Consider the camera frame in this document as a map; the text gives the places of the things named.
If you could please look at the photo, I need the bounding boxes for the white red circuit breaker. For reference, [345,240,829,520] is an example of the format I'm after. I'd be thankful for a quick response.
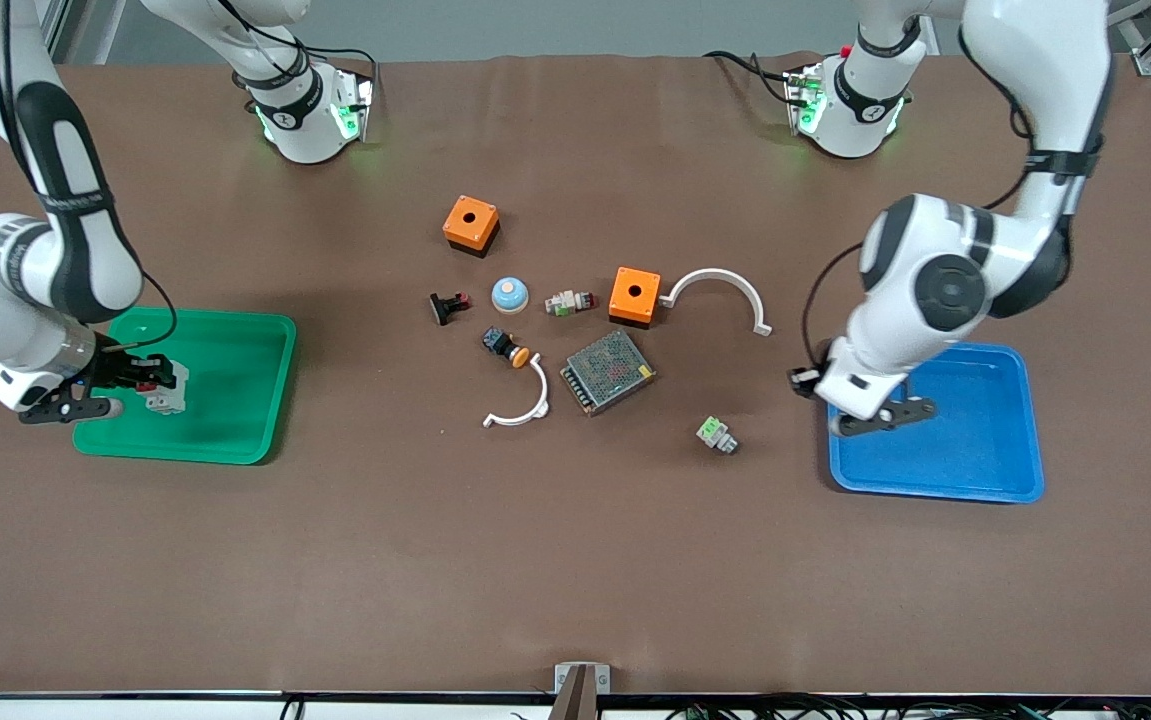
[143,360,190,417]

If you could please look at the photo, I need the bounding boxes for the green plastic tray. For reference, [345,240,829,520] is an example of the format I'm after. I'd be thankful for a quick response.
[72,306,298,466]

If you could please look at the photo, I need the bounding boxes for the blue plastic tray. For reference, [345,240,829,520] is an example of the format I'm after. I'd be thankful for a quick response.
[825,341,1046,505]

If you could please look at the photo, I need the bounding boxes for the large white arc clamp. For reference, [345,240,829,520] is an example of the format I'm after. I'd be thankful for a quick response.
[659,268,774,338]

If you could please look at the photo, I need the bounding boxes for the orange button box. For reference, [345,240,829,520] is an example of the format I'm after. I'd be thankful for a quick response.
[442,194,502,259]
[608,266,663,329]

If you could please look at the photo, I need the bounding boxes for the metal mesh power supply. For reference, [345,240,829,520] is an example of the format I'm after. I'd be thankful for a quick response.
[560,329,658,418]

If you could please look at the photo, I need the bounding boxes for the small white arc clamp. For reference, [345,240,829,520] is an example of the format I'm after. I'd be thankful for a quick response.
[482,357,552,430]

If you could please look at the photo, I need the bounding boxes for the brown table mat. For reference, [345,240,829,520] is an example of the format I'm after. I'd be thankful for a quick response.
[0,52,1151,698]

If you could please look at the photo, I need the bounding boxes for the orange cap push button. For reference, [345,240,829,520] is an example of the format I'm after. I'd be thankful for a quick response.
[481,327,532,369]

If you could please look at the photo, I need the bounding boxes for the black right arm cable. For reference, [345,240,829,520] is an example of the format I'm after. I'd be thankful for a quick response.
[0,0,179,349]

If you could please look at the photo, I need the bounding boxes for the green white switch module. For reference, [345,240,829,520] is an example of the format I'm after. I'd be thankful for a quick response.
[696,416,740,456]

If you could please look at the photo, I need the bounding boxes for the black left base cable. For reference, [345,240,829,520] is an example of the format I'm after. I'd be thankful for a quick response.
[703,49,798,107]

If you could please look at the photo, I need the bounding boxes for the black base cable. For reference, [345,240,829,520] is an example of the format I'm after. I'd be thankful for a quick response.
[703,49,798,107]
[275,28,382,101]

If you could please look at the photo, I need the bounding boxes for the metal bracket with post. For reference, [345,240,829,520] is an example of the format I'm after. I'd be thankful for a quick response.
[547,662,612,720]

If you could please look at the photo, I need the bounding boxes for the black right base cable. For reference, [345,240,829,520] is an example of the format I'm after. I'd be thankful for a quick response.
[275,28,382,101]

